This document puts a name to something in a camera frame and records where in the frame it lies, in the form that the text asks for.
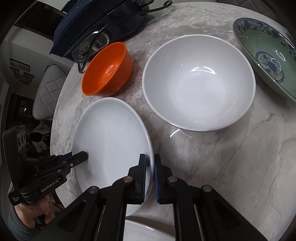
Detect medium white plate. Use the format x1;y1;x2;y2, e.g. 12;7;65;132
72;97;155;217

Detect orange plastic bowl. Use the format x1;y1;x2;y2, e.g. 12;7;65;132
81;42;133;96

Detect large white bowl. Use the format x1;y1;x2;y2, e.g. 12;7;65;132
142;34;256;132

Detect green blue patterned dish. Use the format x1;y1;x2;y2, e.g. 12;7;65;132
233;18;295;101

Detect person's left hand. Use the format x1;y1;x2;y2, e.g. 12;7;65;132
14;195;55;229

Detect large white dinner plate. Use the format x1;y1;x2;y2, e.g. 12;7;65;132
123;220;175;241

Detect light grey quilted chair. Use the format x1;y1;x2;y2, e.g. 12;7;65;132
32;64;67;120

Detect navy electric hot pot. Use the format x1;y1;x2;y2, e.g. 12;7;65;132
50;1;149;63

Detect wall picture frames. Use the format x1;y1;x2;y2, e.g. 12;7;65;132
9;58;35;85

